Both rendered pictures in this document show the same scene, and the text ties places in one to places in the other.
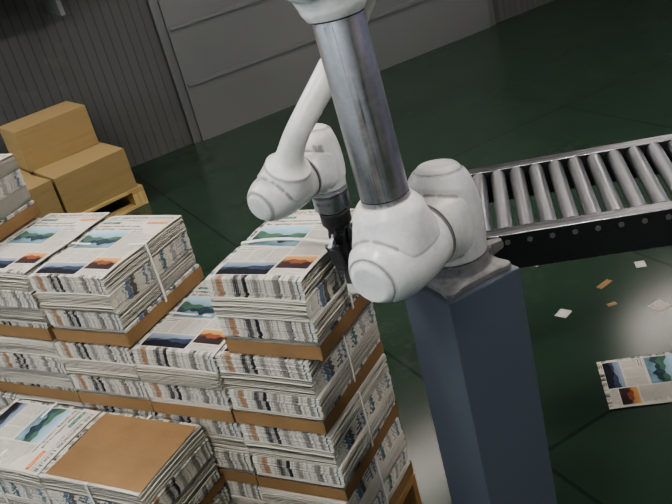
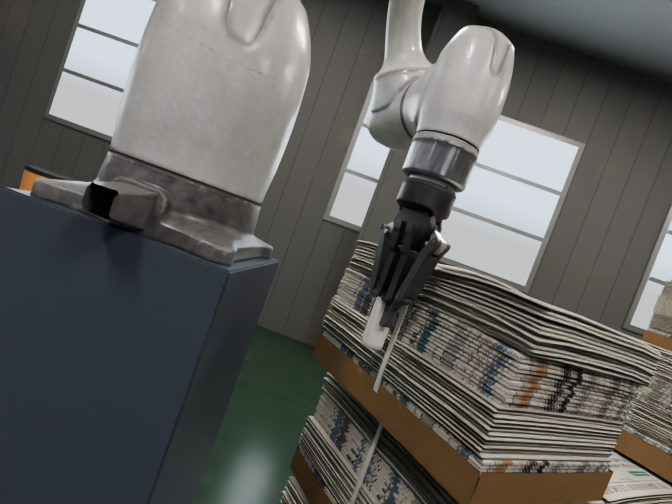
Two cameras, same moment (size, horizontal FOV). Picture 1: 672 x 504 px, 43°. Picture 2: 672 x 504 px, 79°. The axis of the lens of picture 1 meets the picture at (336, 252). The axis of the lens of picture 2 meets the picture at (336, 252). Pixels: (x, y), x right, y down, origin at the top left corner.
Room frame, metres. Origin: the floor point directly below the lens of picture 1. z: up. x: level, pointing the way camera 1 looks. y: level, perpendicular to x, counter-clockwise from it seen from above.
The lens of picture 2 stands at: (2.06, -0.57, 1.06)
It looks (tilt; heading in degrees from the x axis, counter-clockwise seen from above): 2 degrees down; 116
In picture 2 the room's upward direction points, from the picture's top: 20 degrees clockwise
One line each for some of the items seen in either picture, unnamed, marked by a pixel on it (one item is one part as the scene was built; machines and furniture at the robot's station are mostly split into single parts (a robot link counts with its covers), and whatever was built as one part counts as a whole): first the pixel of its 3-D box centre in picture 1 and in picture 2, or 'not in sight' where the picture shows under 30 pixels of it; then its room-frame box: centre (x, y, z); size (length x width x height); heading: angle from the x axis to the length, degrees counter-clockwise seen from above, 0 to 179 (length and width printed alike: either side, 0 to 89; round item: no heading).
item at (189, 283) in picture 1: (130, 302); (613, 423); (2.32, 0.64, 0.86); 0.38 x 0.29 x 0.04; 147
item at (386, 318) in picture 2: not in sight; (395, 311); (1.91, -0.03, 0.99); 0.03 x 0.01 x 0.05; 147
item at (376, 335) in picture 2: not in sight; (380, 324); (1.90, -0.02, 0.96); 0.03 x 0.01 x 0.07; 57
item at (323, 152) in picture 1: (316, 158); (460, 92); (1.89, -0.01, 1.30); 0.13 x 0.11 x 0.16; 138
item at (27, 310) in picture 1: (49, 275); not in sight; (2.48, 0.89, 0.95); 0.38 x 0.29 x 0.23; 146
